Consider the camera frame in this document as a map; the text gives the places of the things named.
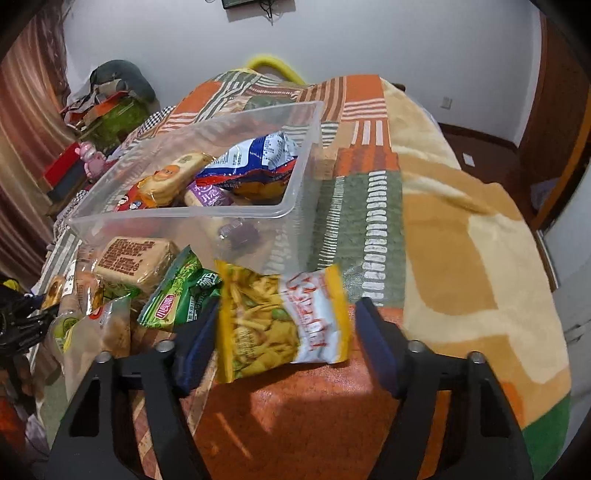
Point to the patchwork striped quilt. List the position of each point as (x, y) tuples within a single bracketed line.
[(447, 257)]

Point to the purple wafer pack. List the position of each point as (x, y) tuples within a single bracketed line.
[(206, 196)]

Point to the clear plastic storage box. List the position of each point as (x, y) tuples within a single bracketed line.
[(267, 237)]

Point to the small wall monitor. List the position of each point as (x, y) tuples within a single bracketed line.
[(228, 4)]

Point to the red cartoon snack bag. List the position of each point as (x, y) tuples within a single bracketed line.
[(131, 200)]

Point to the yellow chips snack bag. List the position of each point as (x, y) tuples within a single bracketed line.
[(265, 321)]

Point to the dark blue box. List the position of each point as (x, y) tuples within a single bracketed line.
[(69, 184)]

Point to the pink rabbit toy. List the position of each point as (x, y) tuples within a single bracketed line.
[(94, 161)]

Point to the grey pillow on pile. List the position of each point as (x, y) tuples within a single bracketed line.
[(127, 73)]

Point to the striped brown curtain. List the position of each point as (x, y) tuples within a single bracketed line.
[(33, 92)]

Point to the wall power socket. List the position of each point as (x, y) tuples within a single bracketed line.
[(447, 103)]

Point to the clear bag orange snacks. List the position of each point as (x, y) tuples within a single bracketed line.
[(76, 295)]

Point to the brown text cake pack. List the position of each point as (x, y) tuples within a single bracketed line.
[(135, 261)]

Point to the clear green-edged cookie bag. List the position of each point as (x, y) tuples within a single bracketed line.
[(107, 329)]

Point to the wooden wardrobe frame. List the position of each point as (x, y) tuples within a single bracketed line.
[(557, 135)]

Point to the yellow foam headboard arch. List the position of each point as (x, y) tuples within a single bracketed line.
[(264, 61)]

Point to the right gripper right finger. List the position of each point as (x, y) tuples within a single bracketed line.
[(453, 420)]

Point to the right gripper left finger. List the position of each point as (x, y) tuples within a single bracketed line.
[(97, 437)]

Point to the red gift box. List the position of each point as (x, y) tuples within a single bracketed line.
[(54, 173)]

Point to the orange bear biscuit pack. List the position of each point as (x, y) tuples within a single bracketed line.
[(163, 186)]

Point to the green shopping bag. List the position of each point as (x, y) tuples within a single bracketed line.
[(107, 132)]

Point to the blue white snack bag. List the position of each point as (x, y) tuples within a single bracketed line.
[(257, 169)]

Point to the green pea snack bag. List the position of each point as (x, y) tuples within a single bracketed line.
[(181, 295)]

